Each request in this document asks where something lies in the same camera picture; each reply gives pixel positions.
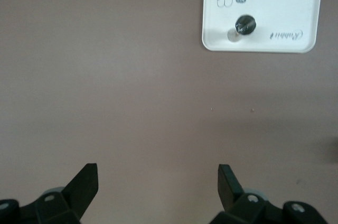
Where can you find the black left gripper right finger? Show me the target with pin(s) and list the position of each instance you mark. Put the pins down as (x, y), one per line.
(251, 210)

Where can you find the cream rabbit print tray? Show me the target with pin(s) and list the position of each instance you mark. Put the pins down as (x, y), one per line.
(285, 2)

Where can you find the metal jigger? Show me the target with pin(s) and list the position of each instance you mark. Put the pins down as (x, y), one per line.
(245, 24)

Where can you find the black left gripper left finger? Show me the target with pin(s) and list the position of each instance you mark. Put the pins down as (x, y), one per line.
(66, 203)

